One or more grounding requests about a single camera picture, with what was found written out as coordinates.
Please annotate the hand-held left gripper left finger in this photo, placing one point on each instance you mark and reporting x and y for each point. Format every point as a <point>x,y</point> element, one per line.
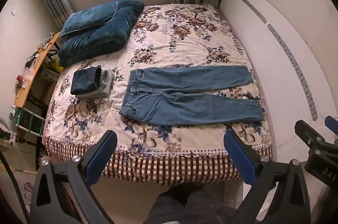
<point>101,158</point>

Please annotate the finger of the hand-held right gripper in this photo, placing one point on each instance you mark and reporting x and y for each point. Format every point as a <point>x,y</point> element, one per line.
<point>307,132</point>
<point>332,122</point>

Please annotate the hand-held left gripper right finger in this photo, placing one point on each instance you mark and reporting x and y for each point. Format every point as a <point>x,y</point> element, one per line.
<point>240,158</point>

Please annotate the blue denim pants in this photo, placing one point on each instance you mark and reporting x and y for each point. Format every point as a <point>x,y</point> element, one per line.
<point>184,107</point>

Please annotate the grey folded pants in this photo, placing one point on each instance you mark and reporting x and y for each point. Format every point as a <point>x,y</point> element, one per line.
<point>107,81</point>

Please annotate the person's grey-clad legs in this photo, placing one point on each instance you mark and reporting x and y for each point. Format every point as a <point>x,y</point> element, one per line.
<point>184,210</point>

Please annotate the dark folded jeans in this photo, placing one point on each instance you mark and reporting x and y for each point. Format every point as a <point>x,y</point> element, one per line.
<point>84,80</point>

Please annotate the green rack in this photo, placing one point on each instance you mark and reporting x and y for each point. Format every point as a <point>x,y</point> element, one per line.
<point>26,121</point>

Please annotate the white headboard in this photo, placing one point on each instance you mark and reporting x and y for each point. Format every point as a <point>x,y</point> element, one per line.
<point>264,54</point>

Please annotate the white standing fan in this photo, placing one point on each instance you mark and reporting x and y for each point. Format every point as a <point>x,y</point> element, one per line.
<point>6,136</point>

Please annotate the clear plastic storage box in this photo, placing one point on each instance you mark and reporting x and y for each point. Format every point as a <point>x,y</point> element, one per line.
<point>48,74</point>

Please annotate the yellow box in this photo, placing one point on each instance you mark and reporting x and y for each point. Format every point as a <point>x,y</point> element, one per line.
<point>56,65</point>

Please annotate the wooden desk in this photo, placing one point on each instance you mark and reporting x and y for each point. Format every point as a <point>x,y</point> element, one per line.
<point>29,81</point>

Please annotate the red cup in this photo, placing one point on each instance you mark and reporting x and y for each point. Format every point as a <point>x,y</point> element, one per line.
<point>19,77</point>

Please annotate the dark blue folded duvet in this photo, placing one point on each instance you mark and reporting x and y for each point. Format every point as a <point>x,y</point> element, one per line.
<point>105,39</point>

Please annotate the floral bed blanket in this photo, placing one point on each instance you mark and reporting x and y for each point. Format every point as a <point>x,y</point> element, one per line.
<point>184,36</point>

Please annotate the dark blue velvet pillow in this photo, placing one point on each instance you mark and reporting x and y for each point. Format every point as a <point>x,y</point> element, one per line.
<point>87,17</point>

